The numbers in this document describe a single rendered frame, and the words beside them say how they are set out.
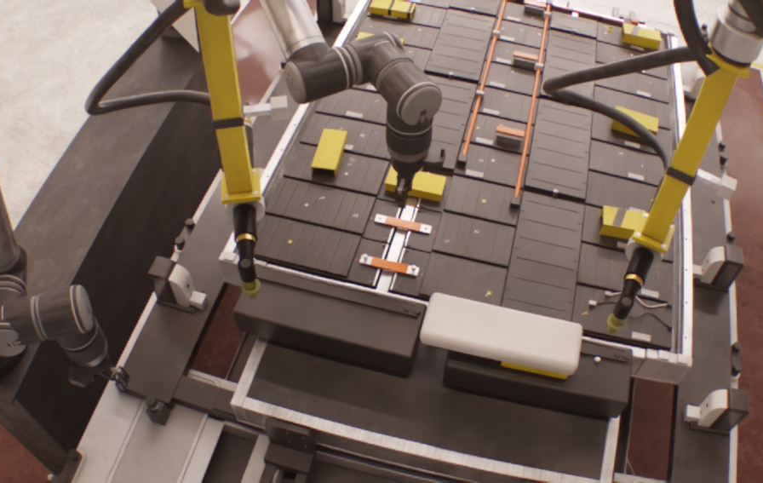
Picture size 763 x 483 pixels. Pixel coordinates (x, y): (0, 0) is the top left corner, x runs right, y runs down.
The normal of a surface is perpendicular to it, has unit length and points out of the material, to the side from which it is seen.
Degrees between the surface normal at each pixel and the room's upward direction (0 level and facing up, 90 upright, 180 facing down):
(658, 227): 90
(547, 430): 0
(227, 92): 90
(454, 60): 0
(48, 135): 0
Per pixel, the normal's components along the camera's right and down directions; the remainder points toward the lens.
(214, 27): 0.16, 0.77
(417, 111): 0.49, 0.69
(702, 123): -0.49, 0.67
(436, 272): 0.03, -0.63
